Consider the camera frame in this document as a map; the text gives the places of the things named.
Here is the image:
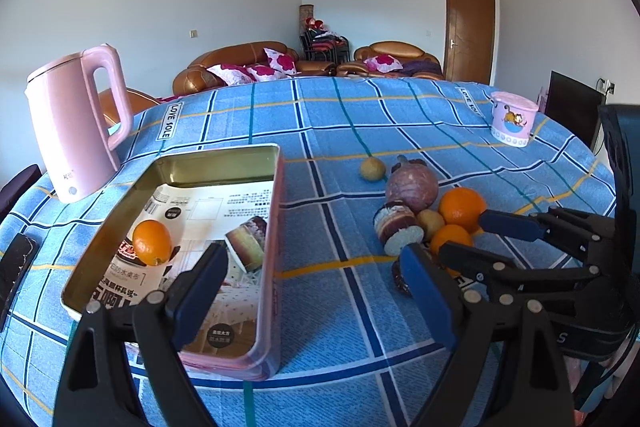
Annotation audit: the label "dark chair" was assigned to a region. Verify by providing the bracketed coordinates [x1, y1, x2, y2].
[0, 164, 43, 220]

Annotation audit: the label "stacked dark chairs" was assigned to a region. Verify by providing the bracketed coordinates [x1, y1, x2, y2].
[299, 29, 350, 65]

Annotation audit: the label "brown leather armchair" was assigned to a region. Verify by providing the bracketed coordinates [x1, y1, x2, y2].
[336, 41, 445, 82]

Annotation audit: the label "pink electric kettle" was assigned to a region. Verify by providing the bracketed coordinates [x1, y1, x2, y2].
[24, 45, 135, 204]

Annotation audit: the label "pink cartoon print cup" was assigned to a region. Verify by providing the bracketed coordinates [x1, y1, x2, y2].
[489, 91, 540, 148]

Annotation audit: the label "chocolate cream cake roll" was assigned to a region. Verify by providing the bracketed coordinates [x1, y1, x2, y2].
[372, 201, 426, 256]

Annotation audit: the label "pink tin box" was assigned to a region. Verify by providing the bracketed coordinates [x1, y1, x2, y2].
[61, 143, 286, 382]

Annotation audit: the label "orange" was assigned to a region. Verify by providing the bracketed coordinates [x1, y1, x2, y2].
[439, 187, 487, 234]
[132, 219, 173, 267]
[430, 224, 474, 279]

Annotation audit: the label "printed paper leaflet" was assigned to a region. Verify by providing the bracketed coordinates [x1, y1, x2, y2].
[87, 181, 275, 350]

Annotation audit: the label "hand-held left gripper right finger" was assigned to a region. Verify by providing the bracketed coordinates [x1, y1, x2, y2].
[398, 243, 576, 427]

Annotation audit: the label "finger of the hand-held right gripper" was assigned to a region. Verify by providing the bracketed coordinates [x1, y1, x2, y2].
[439, 242, 601, 303]
[479, 207, 618, 258]

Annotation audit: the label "brown wooden door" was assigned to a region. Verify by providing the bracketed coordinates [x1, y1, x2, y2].
[444, 0, 497, 85]

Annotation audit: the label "white and red floral cushion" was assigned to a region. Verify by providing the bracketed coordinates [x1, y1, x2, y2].
[263, 48, 298, 75]
[206, 64, 251, 86]
[364, 53, 403, 74]
[245, 63, 288, 82]

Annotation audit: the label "brown leather chair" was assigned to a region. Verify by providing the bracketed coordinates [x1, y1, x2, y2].
[97, 88, 161, 132]

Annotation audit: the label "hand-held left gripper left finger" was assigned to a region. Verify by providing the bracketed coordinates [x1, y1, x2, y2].
[52, 243, 229, 427]

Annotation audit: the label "large purple round fruit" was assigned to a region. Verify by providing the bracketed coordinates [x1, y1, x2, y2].
[385, 155, 440, 215]

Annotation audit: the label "brown leather sofa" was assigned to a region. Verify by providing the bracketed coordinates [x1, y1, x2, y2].
[172, 41, 337, 96]

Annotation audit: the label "blue plaid tablecloth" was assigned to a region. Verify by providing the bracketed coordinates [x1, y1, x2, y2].
[0, 76, 618, 427]

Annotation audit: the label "purple blanket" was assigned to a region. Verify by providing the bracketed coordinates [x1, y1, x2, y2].
[400, 59, 443, 78]

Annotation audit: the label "dark chocolate pastry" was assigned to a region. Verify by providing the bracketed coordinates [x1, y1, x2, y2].
[391, 259, 413, 298]

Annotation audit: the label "black phone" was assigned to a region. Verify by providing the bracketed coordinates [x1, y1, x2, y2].
[0, 234, 40, 323]

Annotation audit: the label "black television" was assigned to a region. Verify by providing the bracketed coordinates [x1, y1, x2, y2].
[544, 70, 603, 152]

